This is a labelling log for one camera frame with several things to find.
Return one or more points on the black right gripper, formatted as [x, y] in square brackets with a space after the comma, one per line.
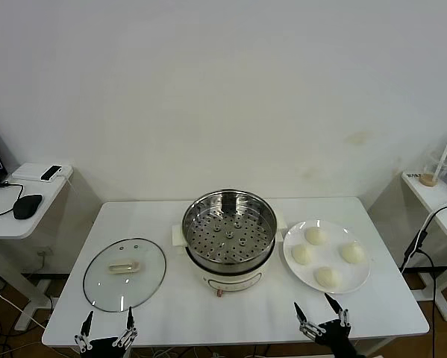
[337, 335]

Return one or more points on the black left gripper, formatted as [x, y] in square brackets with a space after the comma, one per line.
[109, 350]

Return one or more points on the white steamed baozi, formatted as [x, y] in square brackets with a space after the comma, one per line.
[315, 236]
[302, 254]
[327, 277]
[352, 252]

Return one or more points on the round glass pot lid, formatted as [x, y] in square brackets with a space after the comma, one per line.
[124, 267]

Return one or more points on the perforated steel steamer basket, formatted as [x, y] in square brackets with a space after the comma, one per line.
[193, 214]

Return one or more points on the white round plate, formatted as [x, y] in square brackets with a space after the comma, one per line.
[325, 257]

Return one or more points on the white side table with laptop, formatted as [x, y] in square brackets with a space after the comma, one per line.
[40, 209]

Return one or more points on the black computer mouse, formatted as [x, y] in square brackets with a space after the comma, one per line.
[27, 206]

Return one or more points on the white side table with cup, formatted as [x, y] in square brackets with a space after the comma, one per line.
[428, 197]

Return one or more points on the clear plastic drink cup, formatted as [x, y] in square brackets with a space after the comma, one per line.
[428, 178]

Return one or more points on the flat white box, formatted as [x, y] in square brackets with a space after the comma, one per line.
[25, 172]

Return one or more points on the white wall socket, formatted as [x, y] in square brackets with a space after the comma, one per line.
[44, 253]

